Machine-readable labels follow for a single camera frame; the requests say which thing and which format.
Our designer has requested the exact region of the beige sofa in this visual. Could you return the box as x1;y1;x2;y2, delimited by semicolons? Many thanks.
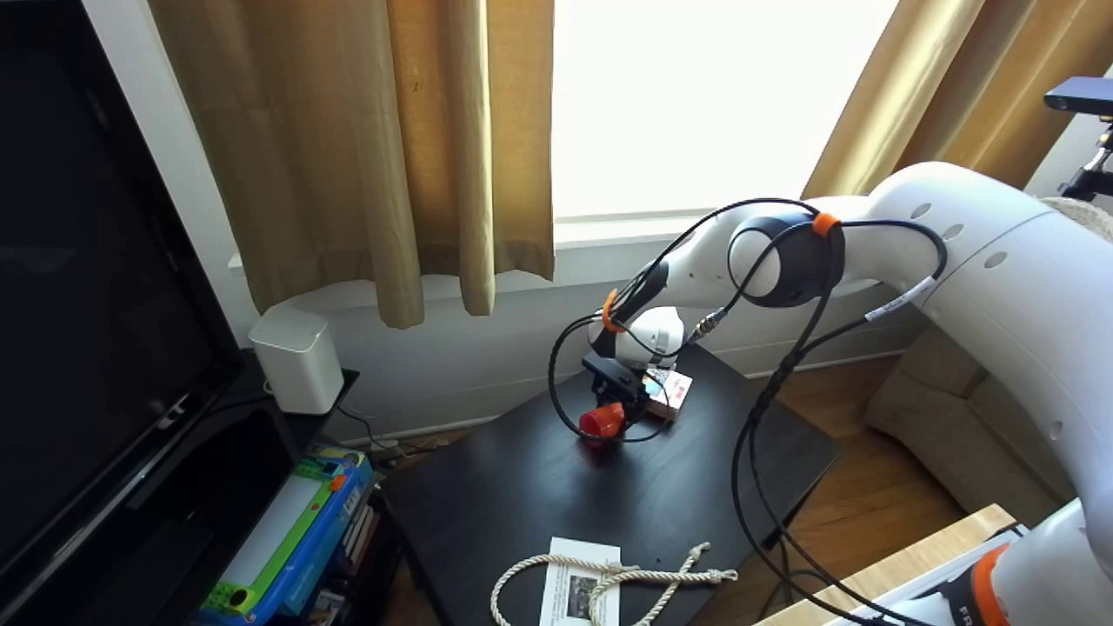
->
864;323;1084;513

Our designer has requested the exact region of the green white game box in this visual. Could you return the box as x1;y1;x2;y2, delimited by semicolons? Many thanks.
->
201;462;342;620

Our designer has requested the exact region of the gold curtain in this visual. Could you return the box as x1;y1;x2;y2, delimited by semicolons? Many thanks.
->
151;0;557;329
800;0;1113;200

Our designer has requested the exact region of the white speaker box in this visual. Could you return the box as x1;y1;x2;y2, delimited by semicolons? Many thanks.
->
247;307;348;417

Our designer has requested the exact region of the black television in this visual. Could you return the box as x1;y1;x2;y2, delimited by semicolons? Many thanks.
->
0;0;254;596

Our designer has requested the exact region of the white flat card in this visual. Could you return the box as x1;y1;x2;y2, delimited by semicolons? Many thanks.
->
537;533;626;626

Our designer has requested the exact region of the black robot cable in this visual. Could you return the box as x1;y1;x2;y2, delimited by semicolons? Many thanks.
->
544;196;952;626

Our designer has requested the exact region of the blue game box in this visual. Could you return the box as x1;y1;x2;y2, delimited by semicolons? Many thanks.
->
223;447;383;626

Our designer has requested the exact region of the black device on stand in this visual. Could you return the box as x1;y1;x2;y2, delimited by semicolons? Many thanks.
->
1040;72;1113;200

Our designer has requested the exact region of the white rope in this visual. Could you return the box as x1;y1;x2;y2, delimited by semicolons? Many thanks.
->
487;538;742;626

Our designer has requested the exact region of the light wooden board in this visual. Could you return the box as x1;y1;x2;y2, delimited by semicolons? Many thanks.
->
751;499;1024;626

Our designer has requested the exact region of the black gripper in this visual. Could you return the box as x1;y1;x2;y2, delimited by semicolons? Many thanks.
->
582;346;654;409

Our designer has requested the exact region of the white printed card box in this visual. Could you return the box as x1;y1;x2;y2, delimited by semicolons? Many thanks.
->
637;361;695;423

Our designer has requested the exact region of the red plastic cup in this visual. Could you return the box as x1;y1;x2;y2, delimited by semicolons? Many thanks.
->
579;397;635;445

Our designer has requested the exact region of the black television stand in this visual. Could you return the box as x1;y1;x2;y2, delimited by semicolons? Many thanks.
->
0;366;364;626

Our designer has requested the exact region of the bright window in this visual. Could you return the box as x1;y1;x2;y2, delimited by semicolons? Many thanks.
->
549;0;906;225

